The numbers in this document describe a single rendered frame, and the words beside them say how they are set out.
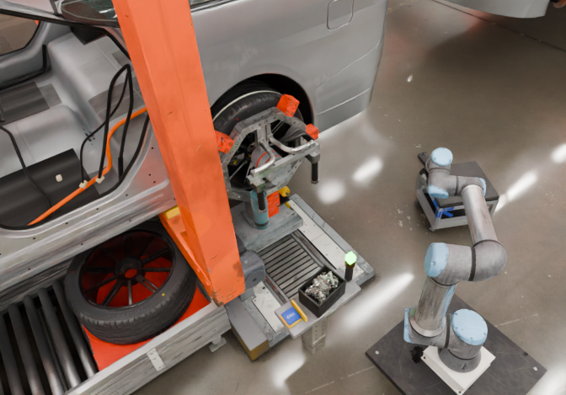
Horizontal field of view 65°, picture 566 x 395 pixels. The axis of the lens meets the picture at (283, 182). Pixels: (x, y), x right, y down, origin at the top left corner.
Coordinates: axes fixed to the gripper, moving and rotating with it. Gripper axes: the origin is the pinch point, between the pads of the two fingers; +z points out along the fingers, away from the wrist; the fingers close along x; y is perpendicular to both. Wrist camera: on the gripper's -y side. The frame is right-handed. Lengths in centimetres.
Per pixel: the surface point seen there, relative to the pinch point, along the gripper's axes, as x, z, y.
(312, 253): -70, 61, 13
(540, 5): 163, 90, -119
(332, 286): -65, -9, 40
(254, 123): -76, -31, -45
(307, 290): -77, -10, 38
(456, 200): 27, 52, 11
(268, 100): -66, -27, -57
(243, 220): -106, 52, -21
